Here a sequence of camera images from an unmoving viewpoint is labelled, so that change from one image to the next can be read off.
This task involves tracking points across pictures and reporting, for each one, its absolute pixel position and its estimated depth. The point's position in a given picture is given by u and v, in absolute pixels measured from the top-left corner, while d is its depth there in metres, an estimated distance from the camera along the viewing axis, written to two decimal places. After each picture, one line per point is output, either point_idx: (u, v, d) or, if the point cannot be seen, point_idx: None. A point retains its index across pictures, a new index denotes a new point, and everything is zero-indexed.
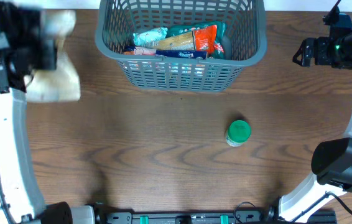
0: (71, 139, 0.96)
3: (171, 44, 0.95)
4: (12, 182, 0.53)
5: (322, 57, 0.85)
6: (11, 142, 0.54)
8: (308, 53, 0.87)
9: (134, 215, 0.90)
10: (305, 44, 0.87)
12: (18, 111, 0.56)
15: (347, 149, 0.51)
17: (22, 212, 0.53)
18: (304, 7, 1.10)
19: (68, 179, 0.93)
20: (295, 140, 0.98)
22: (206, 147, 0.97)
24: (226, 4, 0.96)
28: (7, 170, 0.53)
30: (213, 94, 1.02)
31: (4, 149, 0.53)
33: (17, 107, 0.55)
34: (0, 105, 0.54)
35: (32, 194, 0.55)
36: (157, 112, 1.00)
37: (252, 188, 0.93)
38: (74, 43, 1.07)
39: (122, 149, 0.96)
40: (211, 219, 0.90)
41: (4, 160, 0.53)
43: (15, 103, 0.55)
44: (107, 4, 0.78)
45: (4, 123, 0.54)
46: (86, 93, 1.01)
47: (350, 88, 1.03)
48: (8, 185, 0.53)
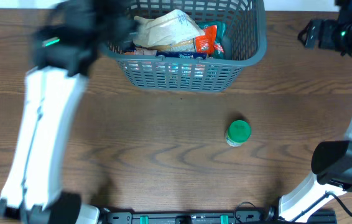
0: (72, 139, 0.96)
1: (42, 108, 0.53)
3: (171, 44, 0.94)
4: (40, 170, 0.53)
5: None
6: (51, 140, 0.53)
8: None
9: (134, 215, 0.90)
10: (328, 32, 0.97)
12: (69, 97, 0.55)
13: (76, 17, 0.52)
15: (347, 152, 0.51)
17: (36, 200, 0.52)
18: (304, 7, 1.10)
19: (68, 180, 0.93)
20: (295, 140, 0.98)
22: (206, 147, 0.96)
24: (226, 4, 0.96)
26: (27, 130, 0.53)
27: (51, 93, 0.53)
28: (41, 162, 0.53)
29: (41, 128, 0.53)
30: (213, 94, 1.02)
31: (44, 135, 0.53)
33: (71, 93, 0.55)
34: (55, 86, 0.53)
35: (55, 179, 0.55)
36: (158, 112, 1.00)
37: (252, 188, 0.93)
38: None
39: (123, 148, 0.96)
40: (211, 219, 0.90)
41: (37, 152, 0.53)
43: (71, 89, 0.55)
44: None
45: (55, 109, 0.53)
46: (86, 93, 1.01)
47: (350, 88, 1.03)
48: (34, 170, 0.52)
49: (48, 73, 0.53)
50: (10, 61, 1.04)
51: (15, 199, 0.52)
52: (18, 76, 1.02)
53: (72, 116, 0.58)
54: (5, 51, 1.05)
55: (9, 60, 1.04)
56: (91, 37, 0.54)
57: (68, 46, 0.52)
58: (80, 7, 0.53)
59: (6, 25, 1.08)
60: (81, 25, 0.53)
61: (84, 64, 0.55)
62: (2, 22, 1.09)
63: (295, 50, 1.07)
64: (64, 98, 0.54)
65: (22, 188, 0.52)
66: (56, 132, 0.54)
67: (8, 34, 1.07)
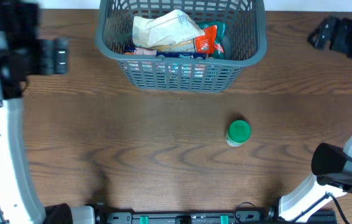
0: (72, 139, 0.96)
1: None
3: (171, 44, 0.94)
4: (11, 199, 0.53)
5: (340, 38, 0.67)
6: (10, 168, 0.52)
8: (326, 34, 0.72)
9: (134, 215, 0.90)
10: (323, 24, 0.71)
12: (13, 122, 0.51)
13: None
15: (346, 169, 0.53)
17: None
18: (304, 7, 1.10)
19: (68, 180, 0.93)
20: (295, 141, 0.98)
22: (206, 147, 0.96)
24: (226, 4, 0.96)
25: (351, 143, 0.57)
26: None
27: None
28: (7, 191, 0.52)
29: None
30: (213, 94, 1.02)
31: (0, 168, 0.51)
33: (13, 118, 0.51)
34: None
35: (30, 200, 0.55)
36: (158, 112, 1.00)
37: (252, 188, 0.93)
38: (74, 43, 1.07)
39: (123, 148, 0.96)
40: (211, 219, 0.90)
41: (1, 182, 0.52)
43: (9, 117, 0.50)
44: (107, 4, 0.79)
45: (0, 143, 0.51)
46: (86, 93, 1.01)
47: (351, 88, 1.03)
48: (5, 201, 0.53)
49: None
50: None
51: None
52: None
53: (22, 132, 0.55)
54: None
55: None
56: (7, 53, 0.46)
57: None
58: None
59: None
60: None
61: (6, 83, 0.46)
62: None
63: (295, 50, 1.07)
64: (6, 129, 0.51)
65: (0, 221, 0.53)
66: (9, 161, 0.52)
67: None
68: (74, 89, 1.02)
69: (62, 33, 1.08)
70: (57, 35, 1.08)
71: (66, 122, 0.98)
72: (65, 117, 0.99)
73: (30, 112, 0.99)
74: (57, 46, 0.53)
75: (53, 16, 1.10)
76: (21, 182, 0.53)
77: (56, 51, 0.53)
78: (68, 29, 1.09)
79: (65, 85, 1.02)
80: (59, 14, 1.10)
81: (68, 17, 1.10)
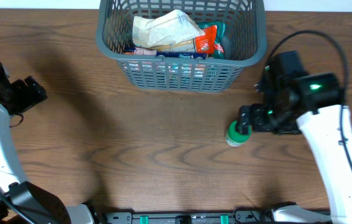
0: (71, 139, 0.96)
1: None
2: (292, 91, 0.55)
3: (171, 44, 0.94)
4: None
5: (259, 124, 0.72)
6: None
8: (245, 121, 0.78)
9: (134, 215, 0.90)
10: (241, 112, 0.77)
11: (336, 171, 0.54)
12: (0, 117, 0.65)
13: None
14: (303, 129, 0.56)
15: None
17: (9, 182, 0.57)
18: (304, 7, 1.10)
19: (68, 179, 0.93)
20: (294, 140, 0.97)
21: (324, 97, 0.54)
22: (206, 147, 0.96)
24: (226, 4, 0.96)
25: (336, 211, 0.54)
26: None
27: None
28: None
29: None
30: (213, 94, 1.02)
31: None
33: None
34: None
35: (14, 164, 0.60)
36: (158, 112, 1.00)
37: (252, 188, 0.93)
38: (74, 44, 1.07)
39: (122, 149, 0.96)
40: (211, 219, 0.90)
41: None
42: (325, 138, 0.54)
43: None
44: (107, 4, 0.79)
45: None
46: (86, 93, 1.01)
47: (351, 88, 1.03)
48: None
49: None
50: (10, 61, 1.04)
51: None
52: (18, 77, 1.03)
53: (9, 132, 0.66)
54: (5, 51, 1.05)
55: (9, 60, 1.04)
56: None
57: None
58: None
59: (7, 25, 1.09)
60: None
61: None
62: (2, 22, 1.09)
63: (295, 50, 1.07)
64: None
65: None
66: None
67: (9, 34, 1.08)
68: (74, 89, 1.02)
69: (63, 33, 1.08)
70: (57, 35, 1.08)
71: (66, 121, 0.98)
72: (64, 117, 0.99)
73: (30, 112, 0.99)
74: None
75: (53, 16, 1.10)
76: (7, 152, 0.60)
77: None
78: (68, 29, 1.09)
79: (65, 85, 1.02)
80: (59, 14, 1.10)
81: (69, 17, 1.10)
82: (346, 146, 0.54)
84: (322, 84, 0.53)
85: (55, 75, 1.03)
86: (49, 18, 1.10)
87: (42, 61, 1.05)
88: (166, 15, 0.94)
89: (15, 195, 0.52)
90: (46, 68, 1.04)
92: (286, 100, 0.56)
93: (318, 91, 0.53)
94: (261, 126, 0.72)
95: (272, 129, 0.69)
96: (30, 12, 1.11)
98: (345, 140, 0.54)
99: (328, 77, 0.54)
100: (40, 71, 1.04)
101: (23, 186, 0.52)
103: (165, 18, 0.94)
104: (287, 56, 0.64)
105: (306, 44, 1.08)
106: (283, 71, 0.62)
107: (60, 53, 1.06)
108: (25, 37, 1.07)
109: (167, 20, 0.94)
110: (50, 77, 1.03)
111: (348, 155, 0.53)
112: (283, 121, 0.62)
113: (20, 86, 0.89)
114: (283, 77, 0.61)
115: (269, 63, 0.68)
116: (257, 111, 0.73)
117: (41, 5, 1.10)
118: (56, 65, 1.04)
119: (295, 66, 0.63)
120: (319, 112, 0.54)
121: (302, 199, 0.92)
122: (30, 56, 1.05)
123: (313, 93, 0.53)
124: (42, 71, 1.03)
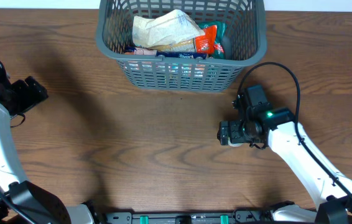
0: (71, 139, 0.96)
1: None
2: (257, 123, 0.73)
3: (171, 44, 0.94)
4: None
5: (236, 135, 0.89)
6: None
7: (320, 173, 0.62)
8: (224, 133, 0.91)
9: (134, 215, 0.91)
10: (220, 126, 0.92)
11: (303, 165, 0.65)
12: (0, 117, 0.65)
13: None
14: (273, 146, 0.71)
15: (330, 216, 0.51)
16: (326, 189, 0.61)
17: (9, 182, 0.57)
18: (304, 7, 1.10)
19: (68, 179, 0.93)
20: None
21: (279, 121, 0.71)
22: (206, 147, 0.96)
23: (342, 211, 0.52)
24: (226, 4, 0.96)
25: (318, 196, 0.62)
26: None
27: None
28: None
29: None
30: (213, 94, 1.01)
31: None
33: None
34: None
35: (14, 164, 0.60)
36: (157, 112, 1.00)
37: (252, 188, 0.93)
38: (74, 44, 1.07)
39: (122, 149, 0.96)
40: (211, 219, 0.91)
41: None
42: (288, 143, 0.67)
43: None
44: (107, 4, 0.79)
45: None
46: (86, 93, 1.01)
47: (350, 88, 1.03)
48: None
49: None
50: (10, 61, 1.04)
51: None
52: (18, 76, 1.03)
53: (10, 132, 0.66)
54: (5, 51, 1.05)
55: (9, 60, 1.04)
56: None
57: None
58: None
59: (6, 25, 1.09)
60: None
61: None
62: (2, 22, 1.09)
63: (295, 50, 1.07)
64: None
65: None
66: None
67: (9, 34, 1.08)
68: (74, 89, 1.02)
69: (62, 33, 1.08)
70: (56, 35, 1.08)
71: (66, 121, 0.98)
72: (64, 116, 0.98)
73: (30, 112, 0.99)
74: None
75: (52, 16, 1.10)
76: (7, 152, 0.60)
77: None
78: (68, 29, 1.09)
79: (65, 85, 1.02)
80: (58, 14, 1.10)
81: (69, 17, 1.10)
82: (305, 144, 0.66)
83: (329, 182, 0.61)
84: (275, 115, 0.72)
85: (55, 75, 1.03)
86: (49, 18, 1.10)
87: (42, 61, 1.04)
88: (166, 16, 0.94)
89: (15, 195, 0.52)
90: (46, 68, 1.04)
92: (253, 129, 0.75)
93: (273, 119, 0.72)
94: (238, 137, 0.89)
95: (248, 141, 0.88)
96: (30, 12, 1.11)
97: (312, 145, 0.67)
98: (303, 140, 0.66)
99: (283, 110, 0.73)
100: (40, 71, 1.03)
101: (23, 186, 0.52)
103: (165, 18, 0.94)
104: (253, 90, 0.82)
105: (306, 44, 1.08)
106: (251, 103, 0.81)
107: (60, 53, 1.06)
108: (25, 37, 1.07)
109: (167, 20, 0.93)
110: (50, 77, 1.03)
111: (308, 149, 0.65)
112: (254, 139, 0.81)
113: (20, 87, 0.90)
114: (251, 107, 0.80)
115: (240, 93, 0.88)
116: (234, 126, 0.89)
117: (40, 5, 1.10)
118: (56, 65, 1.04)
119: (261, 98, 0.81)
120: (277, 128, 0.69)
121: (302, 199, 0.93)
122: (30, 56, 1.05)
123: (269, 119, 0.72)
124: (42, 71, 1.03)
